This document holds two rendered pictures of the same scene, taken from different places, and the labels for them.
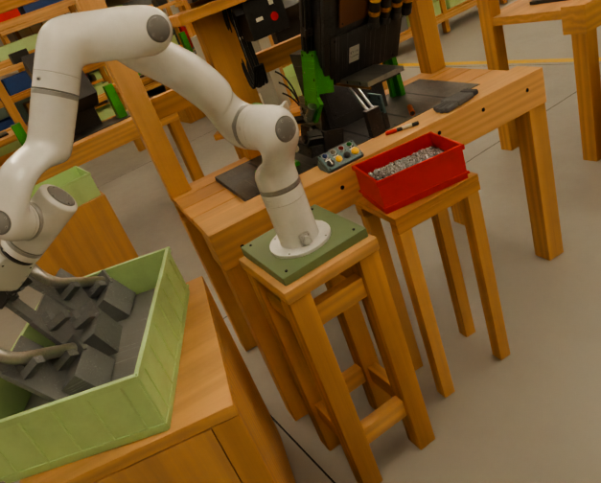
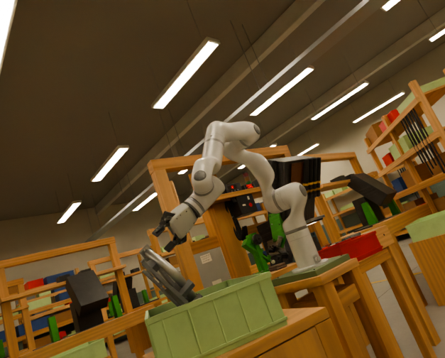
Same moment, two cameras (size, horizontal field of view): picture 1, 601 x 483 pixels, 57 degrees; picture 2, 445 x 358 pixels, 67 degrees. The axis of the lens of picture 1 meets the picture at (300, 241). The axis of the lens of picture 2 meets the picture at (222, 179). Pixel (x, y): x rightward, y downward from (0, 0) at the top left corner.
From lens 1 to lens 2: 1.06 m
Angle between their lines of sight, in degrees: 46
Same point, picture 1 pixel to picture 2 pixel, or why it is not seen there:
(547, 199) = (417, 300)
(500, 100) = not seen: hidden behind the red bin
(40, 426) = (201, 315)
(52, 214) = (217, 184)
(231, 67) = (228, 229)
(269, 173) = (295, 216)
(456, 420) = not seen: outside the picture
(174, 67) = (254, 155)
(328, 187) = not seen: hidden behind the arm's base
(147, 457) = (275, 347)
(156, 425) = (279, 318)
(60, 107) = (220, 146)
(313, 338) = (341, 316)
